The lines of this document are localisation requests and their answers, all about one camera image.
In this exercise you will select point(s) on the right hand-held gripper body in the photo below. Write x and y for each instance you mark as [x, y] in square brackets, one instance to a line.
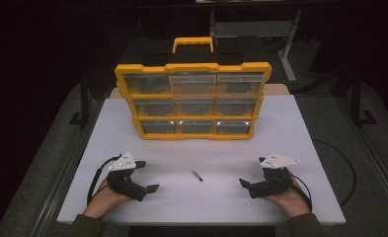
[273, 184]

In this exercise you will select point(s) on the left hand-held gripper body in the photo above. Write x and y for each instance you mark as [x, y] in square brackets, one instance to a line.
[125, 184]

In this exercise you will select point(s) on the clear plastic storage drawer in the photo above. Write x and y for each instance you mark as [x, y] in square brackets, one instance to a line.
[232, 127]

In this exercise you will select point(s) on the small dark screw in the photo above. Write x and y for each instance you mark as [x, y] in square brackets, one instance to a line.
[196, 175]

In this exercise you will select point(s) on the yellow organizer cabinet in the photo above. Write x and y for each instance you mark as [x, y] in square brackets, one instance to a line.
[194, 117]

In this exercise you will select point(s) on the person's right hand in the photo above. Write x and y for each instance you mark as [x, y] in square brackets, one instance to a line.
[293, 202]

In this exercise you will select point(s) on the person's left hand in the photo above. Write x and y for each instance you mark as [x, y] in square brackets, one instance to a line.
[102, 202]

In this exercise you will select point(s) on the grid of clear drawers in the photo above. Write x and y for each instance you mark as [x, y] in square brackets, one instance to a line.
[193, 107]

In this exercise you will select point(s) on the black metal stand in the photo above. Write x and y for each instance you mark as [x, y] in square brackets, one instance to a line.
[84, 98]
[356, 98]

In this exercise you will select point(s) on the grey metal rail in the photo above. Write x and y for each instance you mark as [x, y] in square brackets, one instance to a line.
[61, 184]
[375, 164]

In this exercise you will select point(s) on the grey metal table frame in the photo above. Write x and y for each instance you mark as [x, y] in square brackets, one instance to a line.
[288, 49]

